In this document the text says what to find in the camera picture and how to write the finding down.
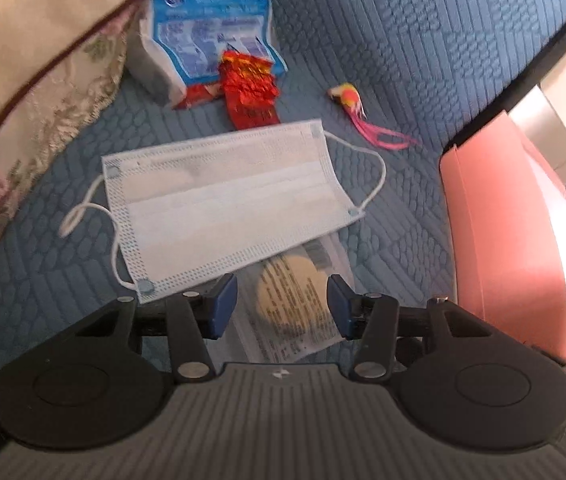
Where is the blue tissue packet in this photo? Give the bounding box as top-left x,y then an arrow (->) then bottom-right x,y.
125,0 -> 288,110

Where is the red foil packet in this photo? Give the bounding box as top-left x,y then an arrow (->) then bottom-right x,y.
218,50 -> 282,131

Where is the blue face mask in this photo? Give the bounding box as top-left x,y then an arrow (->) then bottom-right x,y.
59,119 -> 386,303

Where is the beige floral pillow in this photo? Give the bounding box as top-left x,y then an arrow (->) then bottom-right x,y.
0,0 -> 211,306

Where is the pink storage box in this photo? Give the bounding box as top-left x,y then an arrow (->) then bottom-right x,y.
438,110 -> 566,366

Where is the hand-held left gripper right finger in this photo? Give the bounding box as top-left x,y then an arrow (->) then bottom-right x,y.
326,274 -> 495,382

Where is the blue quilted bed cover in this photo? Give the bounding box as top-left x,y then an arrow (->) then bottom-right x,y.
0,0 -> 566,376

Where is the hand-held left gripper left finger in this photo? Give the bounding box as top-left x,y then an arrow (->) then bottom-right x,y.
75,273 -> 239,383

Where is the clear packet with round puff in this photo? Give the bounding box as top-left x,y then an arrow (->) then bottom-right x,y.
203,235 -> 356,366

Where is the pink tassel toy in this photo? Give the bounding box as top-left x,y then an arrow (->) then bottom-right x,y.
327,82 -> 419,151

